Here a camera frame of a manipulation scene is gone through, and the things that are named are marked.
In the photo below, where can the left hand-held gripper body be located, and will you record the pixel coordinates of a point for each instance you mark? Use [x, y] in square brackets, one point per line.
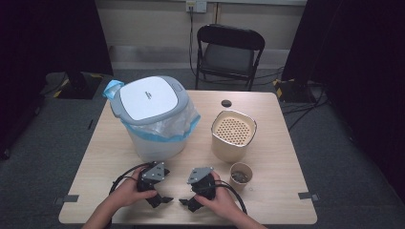
[153, 172]

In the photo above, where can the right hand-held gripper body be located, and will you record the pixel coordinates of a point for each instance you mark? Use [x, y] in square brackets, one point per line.
[200, 175]

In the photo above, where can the brown paper cup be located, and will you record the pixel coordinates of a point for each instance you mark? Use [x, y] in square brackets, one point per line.
[235, 185]

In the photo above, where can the beige strainer bucket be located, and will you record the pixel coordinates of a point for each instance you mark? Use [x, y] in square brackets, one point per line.
[227, 149]

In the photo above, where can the dark wet tea leaves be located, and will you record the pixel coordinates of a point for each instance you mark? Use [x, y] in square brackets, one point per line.
[240, 176]

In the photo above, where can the white grey lidded trash can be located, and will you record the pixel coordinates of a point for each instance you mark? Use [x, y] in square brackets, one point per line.
[148, 98]

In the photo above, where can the person's left hand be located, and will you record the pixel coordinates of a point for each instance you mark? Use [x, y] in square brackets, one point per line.
[129, 192]

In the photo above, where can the person's right hand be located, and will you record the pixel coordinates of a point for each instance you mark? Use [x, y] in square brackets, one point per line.
[224, 203]

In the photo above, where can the translucent blue-edged trash bag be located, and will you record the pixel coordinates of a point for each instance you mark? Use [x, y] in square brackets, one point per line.
[168, 129]

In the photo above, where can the small black floor strip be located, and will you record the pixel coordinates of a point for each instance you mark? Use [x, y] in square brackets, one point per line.
[91, 124]

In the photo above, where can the grey tape strip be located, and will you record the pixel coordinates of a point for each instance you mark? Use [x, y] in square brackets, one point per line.
[68, 198]
[307, 196]

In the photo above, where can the black folding chair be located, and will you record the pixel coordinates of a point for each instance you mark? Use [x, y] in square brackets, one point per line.
[227, 58]

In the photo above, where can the dark curtain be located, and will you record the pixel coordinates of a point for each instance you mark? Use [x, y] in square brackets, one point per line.
[38, 47]
[359, 63]

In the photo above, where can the thin wall conduit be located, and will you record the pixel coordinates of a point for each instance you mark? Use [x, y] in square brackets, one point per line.
[217, 12]

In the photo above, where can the white wall socket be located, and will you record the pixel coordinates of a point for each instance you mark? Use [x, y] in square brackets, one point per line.
[196, 5]

